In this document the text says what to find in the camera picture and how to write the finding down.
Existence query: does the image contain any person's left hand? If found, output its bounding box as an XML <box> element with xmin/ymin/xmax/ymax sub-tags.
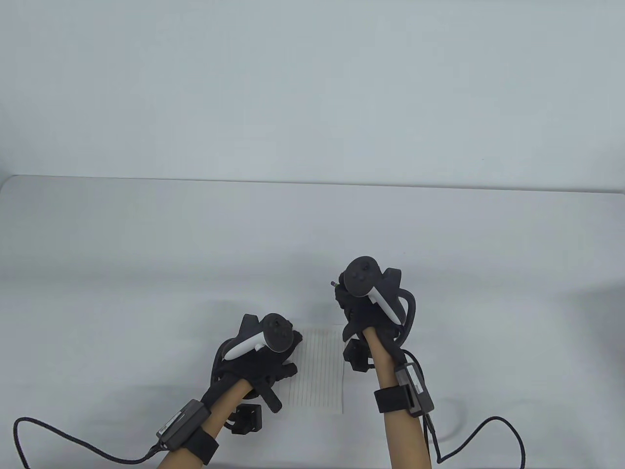
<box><xmin>210</xmin><ymin>314</ymin><xmax>304</xmax><ymax>399</ymax></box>

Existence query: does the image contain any person's right hand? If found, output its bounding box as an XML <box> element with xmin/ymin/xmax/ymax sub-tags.
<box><xmin>333</xmin><ymin>281</ymin><xmax>409</xmax><ymax>347</ymax></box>

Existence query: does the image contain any white lined paper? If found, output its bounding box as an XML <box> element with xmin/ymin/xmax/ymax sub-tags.
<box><xmin>286</xmin><ymin>326</ymin><xmax>348</xmax><ymax>416</ymax></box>

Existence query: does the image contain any person's left forearm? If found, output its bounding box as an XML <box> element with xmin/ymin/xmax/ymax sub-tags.
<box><xmin>161</xmin><ymin>379</ymin><xmax>254</xmax><ymax>469</ymax></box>

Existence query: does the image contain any person's right forearm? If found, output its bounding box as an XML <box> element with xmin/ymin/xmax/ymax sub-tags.
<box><xmin>364</xmin><ymin>327</ymin><xmax>433</xmax><ymax>469</ymax></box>

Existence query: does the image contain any black left forearm sensor box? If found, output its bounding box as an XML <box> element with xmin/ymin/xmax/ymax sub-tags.
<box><xmin>156</xmin><ymin>400</ymin><xmax>211</xmax><ymax>448</ymax></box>

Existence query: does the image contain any black right forearm sensor box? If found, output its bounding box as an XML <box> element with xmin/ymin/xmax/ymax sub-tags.
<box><xmin>395</xmin><ymin>364</ymin><xmax>435</xmax><ymax>419</ymax></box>

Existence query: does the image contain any grey white right hand controller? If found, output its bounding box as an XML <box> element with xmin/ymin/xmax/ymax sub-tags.
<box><xmin>343</xmin><ymin>256</ymin><xmax>418</xmax><ymax>342</ymax></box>

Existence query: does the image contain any grey white hand controller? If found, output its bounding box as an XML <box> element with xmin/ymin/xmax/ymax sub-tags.
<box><xmin>343</xmin><ymin>256</ymin><xmax>418</xmax><ymax>342</ymax></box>
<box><xmin>222</xmin><ymin>314</ymin><xmax>294</xmax><ymax>360</ymax></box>

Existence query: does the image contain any grey white left hand controller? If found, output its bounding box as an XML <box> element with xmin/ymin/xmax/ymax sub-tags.
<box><xmin>222</xmin><ymin>314</ymin><xmax>294</xmax><ymax>360</ymax></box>

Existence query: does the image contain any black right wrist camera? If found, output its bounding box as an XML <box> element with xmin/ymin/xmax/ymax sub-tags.
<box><xmin>343</xmin><ymin>340</ymin><xmax>375</xmax><ymax>372</ymax></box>

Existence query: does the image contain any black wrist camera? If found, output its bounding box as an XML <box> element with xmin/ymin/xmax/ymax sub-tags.
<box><xmin>226</xmin><ymin>381</ymin><xmax>283</xmax><ymax>436</ymax></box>
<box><xmin>343</xmin><ymin>340</ymin><xmax>375</xmax><ymax>372</ymax></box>

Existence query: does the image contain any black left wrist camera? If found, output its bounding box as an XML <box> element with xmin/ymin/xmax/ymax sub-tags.
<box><xmin>226</xmin><ymin>381</ymin><xmax>283</xmax><ymax>436</ymax></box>

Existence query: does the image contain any black right forearm strap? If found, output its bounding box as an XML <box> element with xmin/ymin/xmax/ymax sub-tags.
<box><xmin>375</xmin><ymin>386</ymin><xmax>416</xmax><ymax>414</ymax></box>

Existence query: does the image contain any black forearm strap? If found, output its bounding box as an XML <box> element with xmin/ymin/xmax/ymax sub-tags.
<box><xmin>375</xmin><ymin>386</ymin><xmax>416</xmax><ymax>414</ymax></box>
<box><xmin>183</xmin><ymin>424</ymin><xmax>219</xmax><ymax>465</ymax></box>

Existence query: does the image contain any black left forearm strap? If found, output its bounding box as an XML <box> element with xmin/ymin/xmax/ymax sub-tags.
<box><xmin>183</xmin><ymin>424</ymin><xmax>219</xmax><ymax>465</ymax></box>

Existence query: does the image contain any black right braided cable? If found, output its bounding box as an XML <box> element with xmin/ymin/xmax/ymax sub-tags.
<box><xmin>400</xmin><ymin>349</ymin><xmax>527</xmax><ymax>465</ymax></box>

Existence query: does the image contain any black braided cable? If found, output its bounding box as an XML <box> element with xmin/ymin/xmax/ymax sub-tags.
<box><xmin>13</xmin><ymin>416</ymin><xmax>163</xmax><ymax>469</ymax></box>
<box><xmin>400</xmin><ymin>349</ymin><xmax>527</xmax><ymax>465</ymax></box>

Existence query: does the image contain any black left braided cable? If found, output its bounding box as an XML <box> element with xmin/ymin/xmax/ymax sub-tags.
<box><xmin>13</xmin><ymin>416</ymin><xmax>163</xmax><ymax>469</ymax></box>

